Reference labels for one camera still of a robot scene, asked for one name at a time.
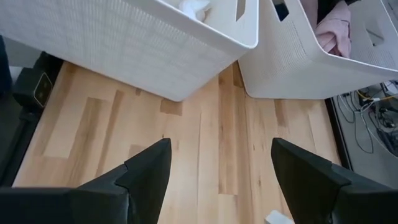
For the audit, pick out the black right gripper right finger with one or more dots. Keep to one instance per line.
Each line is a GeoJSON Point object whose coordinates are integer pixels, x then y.
{"type": "Point", "coordinates": [304, 186]}

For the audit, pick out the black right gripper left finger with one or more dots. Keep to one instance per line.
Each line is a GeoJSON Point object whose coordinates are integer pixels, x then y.
{"type": "Point", "coordinates": [149, 186]}

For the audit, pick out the pink shirt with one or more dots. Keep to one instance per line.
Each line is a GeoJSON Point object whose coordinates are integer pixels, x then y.
{"type": "Point", "coordinates": [334, 31]}

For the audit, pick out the white sock with print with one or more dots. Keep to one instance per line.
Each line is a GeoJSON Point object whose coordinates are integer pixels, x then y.
{"type": "Point", "coordinates": [194, 9]}

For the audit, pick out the white fabric piece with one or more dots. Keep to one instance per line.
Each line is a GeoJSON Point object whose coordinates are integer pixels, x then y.
{"type": "Point", "coordinates": [278, 217]}

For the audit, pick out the white plastic bin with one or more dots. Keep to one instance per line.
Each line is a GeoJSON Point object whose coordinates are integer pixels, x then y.
{"type": "Point", "coordinates": [280, 62]}
{"type": "Point", "coordinates": [124, 46]}

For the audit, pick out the black box with outlined label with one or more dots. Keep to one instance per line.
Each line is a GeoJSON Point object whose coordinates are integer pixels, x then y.
{"type": "Point", "coordinates": [31, 88]}

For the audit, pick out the black aluminium frame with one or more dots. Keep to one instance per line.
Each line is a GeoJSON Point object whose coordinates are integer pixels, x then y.
{"type": "Point", "coordinates": [337, 133]}

